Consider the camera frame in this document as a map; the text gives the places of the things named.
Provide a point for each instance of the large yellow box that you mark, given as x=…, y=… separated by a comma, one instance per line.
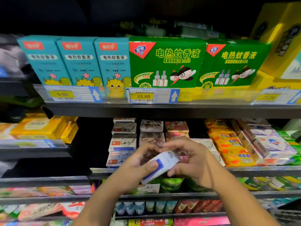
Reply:
x=287, y=16

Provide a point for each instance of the dark green packets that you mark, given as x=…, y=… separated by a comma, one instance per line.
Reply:
x=19, y=102

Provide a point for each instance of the stack of yellow soap boxes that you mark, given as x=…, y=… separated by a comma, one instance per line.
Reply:
x=237, y=157

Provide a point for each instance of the person's right hand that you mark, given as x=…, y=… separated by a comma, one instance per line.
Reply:
x=200, y=167

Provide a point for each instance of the pink flat pack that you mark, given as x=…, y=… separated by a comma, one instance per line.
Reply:
x=202, y=221

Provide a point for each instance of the green box mosquito print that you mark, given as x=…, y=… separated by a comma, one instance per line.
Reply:
x=261, y=61
x=141, y=62

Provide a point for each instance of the white blue price strip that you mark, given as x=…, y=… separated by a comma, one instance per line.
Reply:
x=28, y=143

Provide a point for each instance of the green white carton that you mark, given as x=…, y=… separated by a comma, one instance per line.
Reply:
x=149, y=188

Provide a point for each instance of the person's left forearm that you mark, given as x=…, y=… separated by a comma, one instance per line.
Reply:
x=106, y=209

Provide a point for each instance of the row of dark green packs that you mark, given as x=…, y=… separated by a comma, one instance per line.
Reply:
x=197, y=31

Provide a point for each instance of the row of pink orange packets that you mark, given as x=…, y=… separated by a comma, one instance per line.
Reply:
x=33, y=191

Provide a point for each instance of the stack of white plastic packs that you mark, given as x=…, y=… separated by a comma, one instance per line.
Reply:
x=12, y=58

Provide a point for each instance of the white blue price tag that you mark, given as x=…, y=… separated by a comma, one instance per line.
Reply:
x=275, y=96
x=70, y=94
x=153, y=96

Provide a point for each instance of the person's left hand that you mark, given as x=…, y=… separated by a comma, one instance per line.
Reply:
x=131, y=171

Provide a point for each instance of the white hand sanitizer bottle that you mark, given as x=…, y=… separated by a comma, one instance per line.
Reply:
x=292, y=125

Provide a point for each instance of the white blue print soap box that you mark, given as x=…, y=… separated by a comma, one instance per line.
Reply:
x=123, y=128
x=122, y=143
x=124, y=120
x=160, y=166
x=118, y=158

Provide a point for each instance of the stack of yellow soap cartons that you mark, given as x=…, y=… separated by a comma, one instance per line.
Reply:
x=37, y=128

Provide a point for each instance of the white plastic pack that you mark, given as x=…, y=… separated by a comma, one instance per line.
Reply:
x=5, y=168

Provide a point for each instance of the row of blue white tubes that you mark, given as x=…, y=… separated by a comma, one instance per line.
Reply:
x=141, y=206

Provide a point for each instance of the stack of white purple soap boxes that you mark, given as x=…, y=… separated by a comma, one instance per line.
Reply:
x=270, y=146

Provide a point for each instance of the teal packets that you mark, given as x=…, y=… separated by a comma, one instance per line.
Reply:
x=282, y=202

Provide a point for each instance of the pile of colourful packets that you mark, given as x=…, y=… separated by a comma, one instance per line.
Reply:
x=33, y=210

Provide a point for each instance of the person's right forearm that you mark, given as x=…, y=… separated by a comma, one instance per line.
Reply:
x=242, y=204

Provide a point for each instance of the white floral packet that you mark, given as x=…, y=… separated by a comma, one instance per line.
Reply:
x=119, y=222

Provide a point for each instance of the stack of green soap boxes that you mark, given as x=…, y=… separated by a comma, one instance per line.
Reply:
x=294, y=148

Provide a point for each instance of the flat yellow box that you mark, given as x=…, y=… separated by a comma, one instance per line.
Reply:
x=263, y=80

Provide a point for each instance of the row of red tubes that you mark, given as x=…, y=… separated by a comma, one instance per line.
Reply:
x=197, y=205

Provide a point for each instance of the orange white packet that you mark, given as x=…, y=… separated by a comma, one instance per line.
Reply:
x=7, y=130

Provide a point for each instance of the red white packet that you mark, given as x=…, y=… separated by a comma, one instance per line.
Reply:
x=73, y=208

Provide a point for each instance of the stack of pink soap boxes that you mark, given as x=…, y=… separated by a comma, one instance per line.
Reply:
x=176, y=127

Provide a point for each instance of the yellow red flat pack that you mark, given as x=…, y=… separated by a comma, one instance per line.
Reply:
x=150, y=222

